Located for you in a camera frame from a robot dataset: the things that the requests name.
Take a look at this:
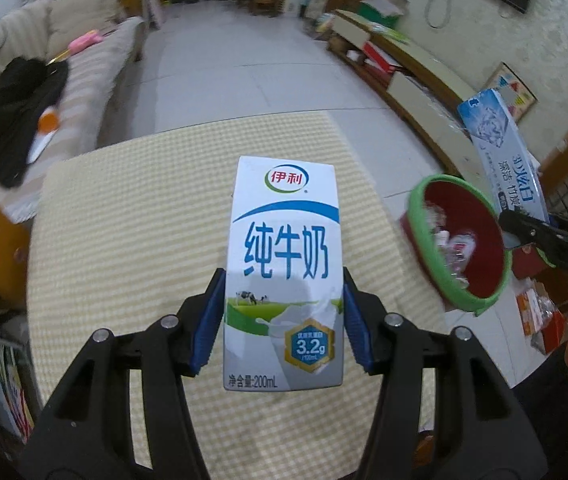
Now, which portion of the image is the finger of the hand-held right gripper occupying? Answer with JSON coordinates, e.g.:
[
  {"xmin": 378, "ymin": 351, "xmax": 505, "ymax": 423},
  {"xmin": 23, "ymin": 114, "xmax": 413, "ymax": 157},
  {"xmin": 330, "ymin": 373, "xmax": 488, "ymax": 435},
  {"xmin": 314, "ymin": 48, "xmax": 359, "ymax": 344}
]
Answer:
[{"xmin": 498, "ymin": 208, "xmax": 560, "ymax": 243}]

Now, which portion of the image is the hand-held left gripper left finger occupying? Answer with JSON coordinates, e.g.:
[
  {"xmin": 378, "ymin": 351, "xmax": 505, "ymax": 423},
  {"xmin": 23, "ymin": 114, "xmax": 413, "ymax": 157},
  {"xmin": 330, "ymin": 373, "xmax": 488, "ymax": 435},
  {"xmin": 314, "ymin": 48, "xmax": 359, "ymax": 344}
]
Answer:
[{"xmin": 21, "ymin": 267, "xmax": 227, "ymax": 480}]

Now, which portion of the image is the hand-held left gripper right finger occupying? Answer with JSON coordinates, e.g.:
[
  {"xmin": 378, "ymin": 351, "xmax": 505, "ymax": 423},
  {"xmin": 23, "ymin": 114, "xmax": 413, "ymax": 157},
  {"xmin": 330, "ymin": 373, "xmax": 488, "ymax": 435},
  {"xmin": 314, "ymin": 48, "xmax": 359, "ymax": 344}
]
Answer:
[{"xmin": 342, "ymin": 266, "xmax": 549, "ymax": 480}]

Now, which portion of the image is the red bin with green rim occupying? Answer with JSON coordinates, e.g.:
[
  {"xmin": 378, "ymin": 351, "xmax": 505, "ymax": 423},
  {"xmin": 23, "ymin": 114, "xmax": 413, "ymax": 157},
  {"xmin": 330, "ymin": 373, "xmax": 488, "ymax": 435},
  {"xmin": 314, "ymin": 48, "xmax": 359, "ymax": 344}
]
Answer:
[{"xmin": 408, "ymin": 173, "xmax": 512, "ymax": 317}]

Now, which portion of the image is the blue toothpaste box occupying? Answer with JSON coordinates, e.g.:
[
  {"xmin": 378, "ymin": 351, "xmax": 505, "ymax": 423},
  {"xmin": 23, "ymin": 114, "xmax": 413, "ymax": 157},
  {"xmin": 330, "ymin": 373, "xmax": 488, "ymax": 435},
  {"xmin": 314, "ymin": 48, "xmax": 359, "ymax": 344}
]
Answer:
[{"xmin": 456, "ymin": 87, "xmax": 549, "ymax": 223}]

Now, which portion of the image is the white and blue milk carton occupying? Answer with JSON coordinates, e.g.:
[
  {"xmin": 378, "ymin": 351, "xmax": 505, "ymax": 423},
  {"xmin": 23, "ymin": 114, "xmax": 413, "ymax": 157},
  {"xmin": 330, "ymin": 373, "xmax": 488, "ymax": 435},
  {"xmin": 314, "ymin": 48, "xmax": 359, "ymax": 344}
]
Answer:
[{"xmin": 222, "ymin": 156, "xmax": 345, "ymax": 392}]

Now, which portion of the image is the red cardboard box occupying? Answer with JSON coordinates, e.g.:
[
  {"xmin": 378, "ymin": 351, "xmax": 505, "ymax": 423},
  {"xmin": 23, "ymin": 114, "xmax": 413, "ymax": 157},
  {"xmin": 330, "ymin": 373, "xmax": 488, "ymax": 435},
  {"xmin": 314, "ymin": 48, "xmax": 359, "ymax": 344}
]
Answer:
[{"xmin": 514, "ymin": 280, "xmax": 567, "ymax": 356}]

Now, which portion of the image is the yellow checked tablecloth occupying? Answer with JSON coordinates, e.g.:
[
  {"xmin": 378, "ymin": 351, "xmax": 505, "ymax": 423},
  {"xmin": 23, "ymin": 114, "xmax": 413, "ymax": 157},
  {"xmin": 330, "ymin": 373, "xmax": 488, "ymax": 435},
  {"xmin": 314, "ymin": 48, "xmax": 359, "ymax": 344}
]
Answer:
[{"xmin": 26, "ymin": 111, "xmax": 457, "ymax": 480}]

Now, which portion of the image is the star checkers board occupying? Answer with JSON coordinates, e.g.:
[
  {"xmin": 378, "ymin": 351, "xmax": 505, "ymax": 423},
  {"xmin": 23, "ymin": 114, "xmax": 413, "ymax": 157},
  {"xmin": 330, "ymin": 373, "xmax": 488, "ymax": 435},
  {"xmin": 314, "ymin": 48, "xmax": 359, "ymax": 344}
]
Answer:
[{"xmin": 484, "ymin": 62, "xmax": 537, "ymax": 123}]

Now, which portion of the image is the person's right leg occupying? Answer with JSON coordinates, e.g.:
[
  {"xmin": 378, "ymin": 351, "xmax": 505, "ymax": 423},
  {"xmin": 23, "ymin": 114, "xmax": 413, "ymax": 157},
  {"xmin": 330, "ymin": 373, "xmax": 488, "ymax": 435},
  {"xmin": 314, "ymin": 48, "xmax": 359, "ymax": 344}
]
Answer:
[{"xmin": 514, "ymin": 350, "xmax": 568, "ymax": 480}]

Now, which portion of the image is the cream television cabinet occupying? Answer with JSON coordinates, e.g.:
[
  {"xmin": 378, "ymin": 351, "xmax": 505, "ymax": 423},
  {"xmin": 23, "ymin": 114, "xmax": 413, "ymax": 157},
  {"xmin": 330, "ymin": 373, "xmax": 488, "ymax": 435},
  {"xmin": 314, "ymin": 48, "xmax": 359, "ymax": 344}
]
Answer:
[{"xmin": 326, "ymin": 9, "xmax": 545, "ymax": 181}]

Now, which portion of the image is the red flat box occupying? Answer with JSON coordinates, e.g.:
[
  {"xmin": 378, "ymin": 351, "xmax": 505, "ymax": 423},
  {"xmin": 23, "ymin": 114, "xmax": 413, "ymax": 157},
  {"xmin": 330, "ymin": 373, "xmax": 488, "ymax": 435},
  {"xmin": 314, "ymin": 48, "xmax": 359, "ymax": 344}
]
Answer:
[{"xmin": 361, "ymin": 40, "xmax": 399, "ymax": 73}]

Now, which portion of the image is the green cardboard box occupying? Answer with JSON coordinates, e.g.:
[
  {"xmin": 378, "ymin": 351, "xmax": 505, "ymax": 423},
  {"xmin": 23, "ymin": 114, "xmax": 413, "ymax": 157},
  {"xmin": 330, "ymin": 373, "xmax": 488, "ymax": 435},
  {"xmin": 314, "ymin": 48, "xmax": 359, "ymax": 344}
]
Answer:
[{"xmin": 356, "ymin": 0, "xmax": 409, "ymax": 28}]

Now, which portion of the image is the white bottle with orange cap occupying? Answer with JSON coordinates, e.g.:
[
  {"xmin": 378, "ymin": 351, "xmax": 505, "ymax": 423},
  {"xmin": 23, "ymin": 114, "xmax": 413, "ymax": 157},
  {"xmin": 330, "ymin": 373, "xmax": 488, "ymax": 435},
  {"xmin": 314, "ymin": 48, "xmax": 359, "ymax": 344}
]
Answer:
[{"xmin": 28, "ymin": 105, "xmax": 60, "ymax": 165}]

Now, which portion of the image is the striped beige sofa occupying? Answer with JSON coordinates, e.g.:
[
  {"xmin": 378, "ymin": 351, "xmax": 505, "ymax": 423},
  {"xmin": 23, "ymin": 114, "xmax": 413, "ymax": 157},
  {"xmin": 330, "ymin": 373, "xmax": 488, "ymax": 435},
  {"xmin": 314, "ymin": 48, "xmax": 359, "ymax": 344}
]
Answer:
[{"xmin": 0, "ymin": 0, "xmax": 147, "ymax": 221}]

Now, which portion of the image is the black jacket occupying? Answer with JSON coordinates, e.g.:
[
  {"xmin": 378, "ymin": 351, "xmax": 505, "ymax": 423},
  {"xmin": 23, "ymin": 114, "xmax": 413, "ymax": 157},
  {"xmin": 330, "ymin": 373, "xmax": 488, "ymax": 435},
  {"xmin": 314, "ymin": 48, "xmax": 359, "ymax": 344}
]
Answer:
[{"xmin": 0, "ymin": 57, "xmax": 70, "ymax": 188}]

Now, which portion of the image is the pink toy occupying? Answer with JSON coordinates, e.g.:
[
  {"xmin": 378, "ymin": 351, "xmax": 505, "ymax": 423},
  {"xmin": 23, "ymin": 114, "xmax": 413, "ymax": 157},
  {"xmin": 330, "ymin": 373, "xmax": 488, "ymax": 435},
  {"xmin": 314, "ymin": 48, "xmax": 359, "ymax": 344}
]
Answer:
[{"xmin": 68, "ymin": 31, "xmax": 104, "ymax": 53}]

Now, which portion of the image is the beige cushion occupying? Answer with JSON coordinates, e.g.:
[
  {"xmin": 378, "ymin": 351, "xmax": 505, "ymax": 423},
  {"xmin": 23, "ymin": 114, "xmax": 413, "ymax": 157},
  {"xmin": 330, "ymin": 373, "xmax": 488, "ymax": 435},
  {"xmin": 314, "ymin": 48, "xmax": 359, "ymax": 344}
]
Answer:
[{"xmin": 46, "ymin": 0, "xmax": 124, "ymax": 46}]

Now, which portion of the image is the black television cable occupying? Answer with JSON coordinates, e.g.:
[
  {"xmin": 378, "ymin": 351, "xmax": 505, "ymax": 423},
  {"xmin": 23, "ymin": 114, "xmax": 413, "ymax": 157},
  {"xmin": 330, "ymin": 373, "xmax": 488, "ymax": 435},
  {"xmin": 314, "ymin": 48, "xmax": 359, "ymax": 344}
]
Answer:
[{"xmin": 424, "ymin": 0, "xmax": 452, "ymax": 28}]

